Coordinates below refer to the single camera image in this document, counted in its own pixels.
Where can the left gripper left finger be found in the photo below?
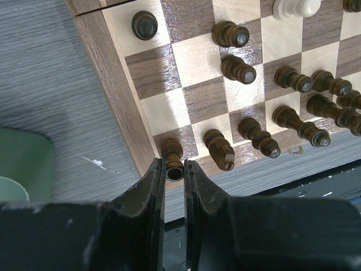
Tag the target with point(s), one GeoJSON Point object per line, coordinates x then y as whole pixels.
{"type": "Point", "coordinates": [123, 234]}

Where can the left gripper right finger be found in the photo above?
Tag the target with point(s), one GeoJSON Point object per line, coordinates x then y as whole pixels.
{"type": "Point", "coordinates": [226, 232]}

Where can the dark chess piece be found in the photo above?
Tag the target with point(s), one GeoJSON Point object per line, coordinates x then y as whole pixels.
{"type": "Point", "coordinates": [144, 25]}
{"type": "Point", "coordinates": [172, 159]}
{"type": "Point", "coordinates": [229, 34]}
{"type": "Point", "coordinates": [235, 69]}

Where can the dark chess pawn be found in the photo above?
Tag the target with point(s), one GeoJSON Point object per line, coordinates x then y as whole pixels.
{"type": "Point", "coordinates": [250, 129]}

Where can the dark bishop edge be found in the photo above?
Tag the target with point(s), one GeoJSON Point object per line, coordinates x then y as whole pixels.
{"type": "Point", "coordinates": [220, 149]}

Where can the wooden chess board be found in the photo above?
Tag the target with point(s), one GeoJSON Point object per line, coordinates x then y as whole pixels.
{"type": "Point", "coordinates": [213, 81]}

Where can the white pawn mid board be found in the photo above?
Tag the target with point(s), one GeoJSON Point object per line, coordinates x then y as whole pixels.
{"type": "Point", "coordinates": [286, 9]}

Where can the green plastic tray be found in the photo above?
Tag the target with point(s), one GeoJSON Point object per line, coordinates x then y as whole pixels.
{"type": "Point", "coordinates": [27, 161]}

